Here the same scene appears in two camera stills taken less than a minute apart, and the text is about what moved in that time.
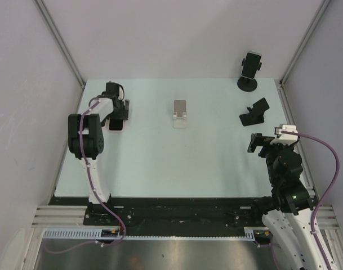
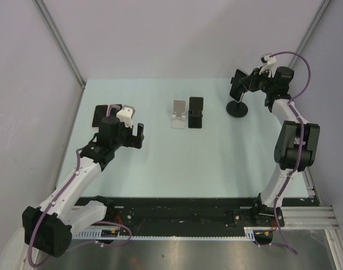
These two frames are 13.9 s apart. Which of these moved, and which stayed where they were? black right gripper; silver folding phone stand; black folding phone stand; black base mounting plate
Moved: black right gripper; black folding phone stand
Stayed: black base mounting plate; silver folding phone stand
